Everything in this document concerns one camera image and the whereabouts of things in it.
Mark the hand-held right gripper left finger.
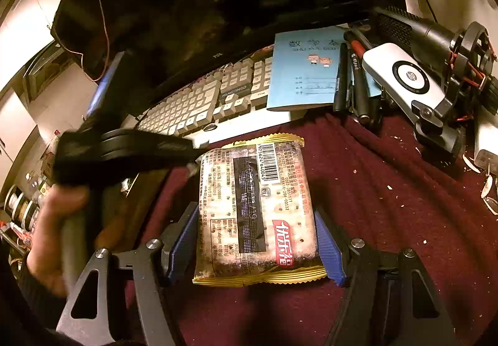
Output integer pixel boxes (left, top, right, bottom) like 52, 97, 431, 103
56, 201, 200, 346

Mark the dark red cloth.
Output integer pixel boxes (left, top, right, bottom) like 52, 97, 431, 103
128, 112, 498, 346

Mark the blue notebook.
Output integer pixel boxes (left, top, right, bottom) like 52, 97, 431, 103
266, 24, 384, 113

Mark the yellow-edged cracker packet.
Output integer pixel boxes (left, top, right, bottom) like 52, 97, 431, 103
192, 134, 327, 286

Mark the person's left forearm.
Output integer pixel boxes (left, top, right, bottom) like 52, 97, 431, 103
0, 237, 67, 346

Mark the white webcam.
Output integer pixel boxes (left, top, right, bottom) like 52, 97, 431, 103
362, 42, 465, 166

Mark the person's left hand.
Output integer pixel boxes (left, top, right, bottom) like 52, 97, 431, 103
26, 186, 100, 298

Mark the white power adapter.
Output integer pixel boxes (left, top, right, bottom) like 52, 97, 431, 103
472, 118, 498, 175

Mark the black red-banded marker pen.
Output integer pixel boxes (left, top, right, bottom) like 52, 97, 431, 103
343, 30, 372, 125

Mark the beige computer keyboard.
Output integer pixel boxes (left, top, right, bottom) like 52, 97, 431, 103
134, 46, 295, 148

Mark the white cabinet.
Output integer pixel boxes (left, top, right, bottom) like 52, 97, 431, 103
0, 38, 98, 191

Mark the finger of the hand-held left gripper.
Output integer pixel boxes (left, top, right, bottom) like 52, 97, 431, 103
102, 128, 205, 178

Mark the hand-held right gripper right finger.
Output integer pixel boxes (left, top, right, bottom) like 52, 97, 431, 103
314, 208, 458, 346

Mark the black microphone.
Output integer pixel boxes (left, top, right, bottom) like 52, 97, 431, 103
369, 5, 460, 59

